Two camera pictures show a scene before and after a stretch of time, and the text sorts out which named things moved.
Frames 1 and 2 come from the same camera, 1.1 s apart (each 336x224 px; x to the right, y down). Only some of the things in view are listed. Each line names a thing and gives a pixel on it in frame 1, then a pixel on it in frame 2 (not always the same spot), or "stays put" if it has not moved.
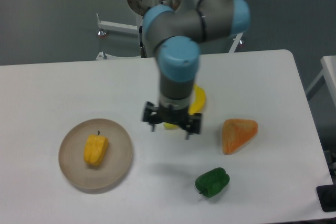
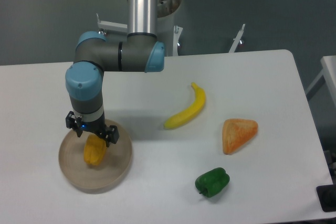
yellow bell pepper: x=95 y=149 stays put
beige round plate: x=71 y=153 stays put
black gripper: x=179 y=116 → x=111 y=132
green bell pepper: x=212 y=182 stays put
